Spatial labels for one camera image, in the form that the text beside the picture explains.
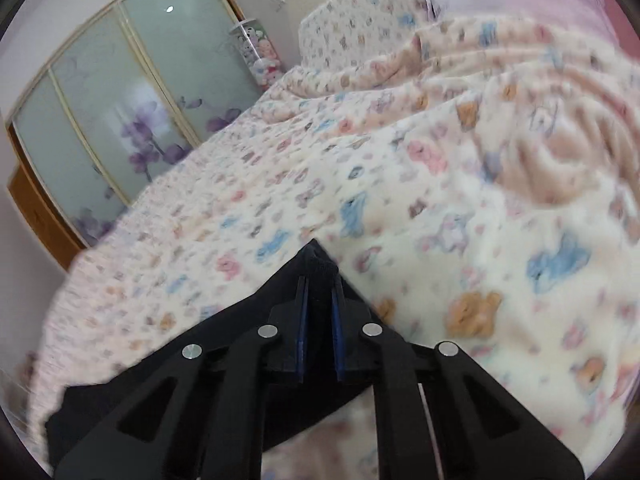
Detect clear tube of plush toys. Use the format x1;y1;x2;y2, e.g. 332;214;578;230
230;17;287;93

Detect bear print pillow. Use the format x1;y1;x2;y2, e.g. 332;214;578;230
298;0;441;73

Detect bear print bed sheet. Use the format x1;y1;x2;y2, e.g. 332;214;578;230
25;67;441;480

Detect bear print blanket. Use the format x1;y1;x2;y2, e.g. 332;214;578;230
265;12;640;471

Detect black pants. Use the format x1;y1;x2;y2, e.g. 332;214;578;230
45;239;426;473

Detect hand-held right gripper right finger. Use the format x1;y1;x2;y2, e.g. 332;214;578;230
331;276;585;480

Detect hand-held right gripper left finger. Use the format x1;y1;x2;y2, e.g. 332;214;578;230
54;276;311;480

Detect floral glass sliding wardrobe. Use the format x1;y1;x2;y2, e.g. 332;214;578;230
5;0;266;271

